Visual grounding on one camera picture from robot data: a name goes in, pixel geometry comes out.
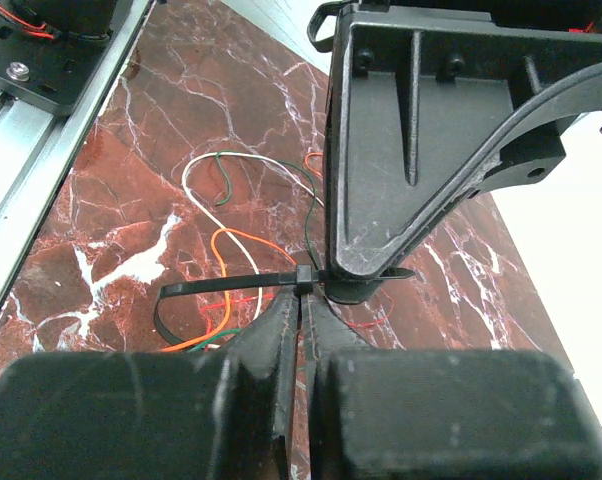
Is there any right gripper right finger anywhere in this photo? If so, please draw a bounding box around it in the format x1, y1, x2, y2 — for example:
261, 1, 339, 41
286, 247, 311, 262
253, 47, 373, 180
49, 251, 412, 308
300, 295, 602, 479

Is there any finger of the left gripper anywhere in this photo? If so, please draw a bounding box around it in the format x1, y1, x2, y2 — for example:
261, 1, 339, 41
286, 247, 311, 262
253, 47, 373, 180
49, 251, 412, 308
322, 4, 602, 304

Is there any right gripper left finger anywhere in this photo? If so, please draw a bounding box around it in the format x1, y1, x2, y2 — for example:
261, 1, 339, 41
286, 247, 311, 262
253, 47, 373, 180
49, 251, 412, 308
0, 288, 299, 479

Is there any red wire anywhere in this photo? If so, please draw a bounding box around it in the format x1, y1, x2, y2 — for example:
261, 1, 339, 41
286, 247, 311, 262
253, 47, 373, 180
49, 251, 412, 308
198, 287, 396, 341

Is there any black zip tie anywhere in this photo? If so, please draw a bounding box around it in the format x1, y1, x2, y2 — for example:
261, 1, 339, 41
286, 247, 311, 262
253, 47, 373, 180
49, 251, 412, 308
152, 264, 416, 346

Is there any orange wire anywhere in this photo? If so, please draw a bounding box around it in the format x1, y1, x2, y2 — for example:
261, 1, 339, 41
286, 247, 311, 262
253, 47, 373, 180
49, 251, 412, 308
0, 151, 327, 394

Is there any white wire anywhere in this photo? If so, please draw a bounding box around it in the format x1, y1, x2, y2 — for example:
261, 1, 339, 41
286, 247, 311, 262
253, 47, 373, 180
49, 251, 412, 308
180, 152, 327, 351

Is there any green wire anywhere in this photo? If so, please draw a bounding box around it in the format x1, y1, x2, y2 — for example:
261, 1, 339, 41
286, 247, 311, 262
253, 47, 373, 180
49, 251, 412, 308
185, 151, 327, 354

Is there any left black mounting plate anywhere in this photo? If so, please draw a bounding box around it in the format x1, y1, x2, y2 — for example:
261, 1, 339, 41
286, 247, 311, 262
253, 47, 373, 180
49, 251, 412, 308
0, 1, 152, 116

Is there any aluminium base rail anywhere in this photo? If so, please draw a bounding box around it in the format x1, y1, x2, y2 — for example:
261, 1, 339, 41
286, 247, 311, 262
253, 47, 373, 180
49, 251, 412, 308
0, 1, 154, 309

